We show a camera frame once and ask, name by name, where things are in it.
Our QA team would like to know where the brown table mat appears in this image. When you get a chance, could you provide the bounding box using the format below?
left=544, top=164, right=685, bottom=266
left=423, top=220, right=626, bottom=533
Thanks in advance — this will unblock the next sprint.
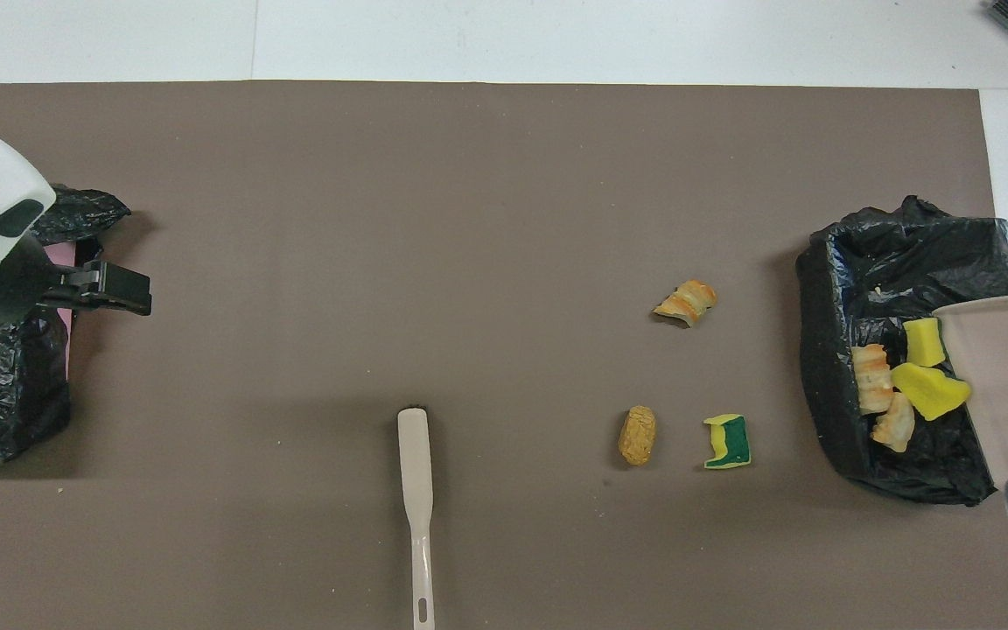
left=0, top=80, right=1008, bottom=630

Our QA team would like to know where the green and yellow sponge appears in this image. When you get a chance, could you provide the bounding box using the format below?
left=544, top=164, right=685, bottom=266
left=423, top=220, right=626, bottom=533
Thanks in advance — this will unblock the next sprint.
left=702, top=413, right=753, bottom=471

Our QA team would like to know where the orange striped croissant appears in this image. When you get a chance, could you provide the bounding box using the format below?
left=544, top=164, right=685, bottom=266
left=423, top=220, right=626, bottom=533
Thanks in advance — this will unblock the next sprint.
left=651, top=279, right=718, bottom=329
left=850, top=343, right=895, bottom=416

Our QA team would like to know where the black trash bag bin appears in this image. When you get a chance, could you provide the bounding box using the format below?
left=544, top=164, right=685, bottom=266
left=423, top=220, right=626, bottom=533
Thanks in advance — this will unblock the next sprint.
left=796, top=194, right=1008, bottom=507

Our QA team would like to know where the pink bin box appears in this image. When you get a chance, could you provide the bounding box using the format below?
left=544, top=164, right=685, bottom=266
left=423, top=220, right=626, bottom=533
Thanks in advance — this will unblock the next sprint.
left=42, top=243, right=78, bottom=382

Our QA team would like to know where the yellow sponge piece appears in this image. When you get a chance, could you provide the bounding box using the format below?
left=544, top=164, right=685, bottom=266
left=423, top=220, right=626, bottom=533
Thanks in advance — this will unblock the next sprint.
left=901, top=317, right=947, bottom=368
left=891, top=360, right=973, bottom=423

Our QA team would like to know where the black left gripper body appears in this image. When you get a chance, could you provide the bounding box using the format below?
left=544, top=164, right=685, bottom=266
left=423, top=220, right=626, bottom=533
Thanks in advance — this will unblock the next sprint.
left=0, top=238, right=78, bottom=321

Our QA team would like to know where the brown bread roll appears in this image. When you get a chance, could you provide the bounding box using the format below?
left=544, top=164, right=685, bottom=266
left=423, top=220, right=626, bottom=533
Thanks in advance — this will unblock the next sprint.
left=617, top=404, right=658, bottom=467

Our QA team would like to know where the pale bread chunk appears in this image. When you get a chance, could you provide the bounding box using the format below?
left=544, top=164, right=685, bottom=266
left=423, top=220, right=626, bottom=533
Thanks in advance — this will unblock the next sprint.
left=871, top=391, right=916, bottom=454

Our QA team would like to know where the beige brush with black bristles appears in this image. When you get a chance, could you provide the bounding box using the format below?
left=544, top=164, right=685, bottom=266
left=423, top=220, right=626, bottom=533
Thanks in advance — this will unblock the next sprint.
left=396, top=404, right=437, bottom=630

